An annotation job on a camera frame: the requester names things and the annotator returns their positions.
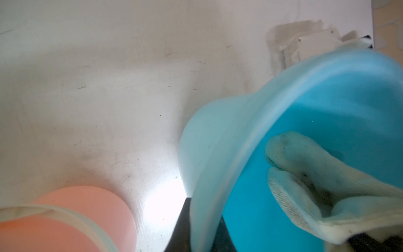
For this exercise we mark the beige cleaning cloth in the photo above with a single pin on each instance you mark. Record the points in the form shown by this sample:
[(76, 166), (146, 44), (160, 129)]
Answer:
[(327, 198)]

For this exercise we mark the pink plastic bucket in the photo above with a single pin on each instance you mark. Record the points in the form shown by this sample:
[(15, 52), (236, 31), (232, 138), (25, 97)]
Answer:
[(72, 219)]

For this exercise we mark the light blue plastic bucket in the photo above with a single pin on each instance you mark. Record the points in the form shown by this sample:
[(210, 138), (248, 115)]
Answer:
[(348, 101)]

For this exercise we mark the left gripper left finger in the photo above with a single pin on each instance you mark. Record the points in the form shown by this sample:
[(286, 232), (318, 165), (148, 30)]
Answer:
[(180, 239)]

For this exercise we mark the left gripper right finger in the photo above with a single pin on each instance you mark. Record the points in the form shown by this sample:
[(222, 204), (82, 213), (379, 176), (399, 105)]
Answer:
[(223, 241)]

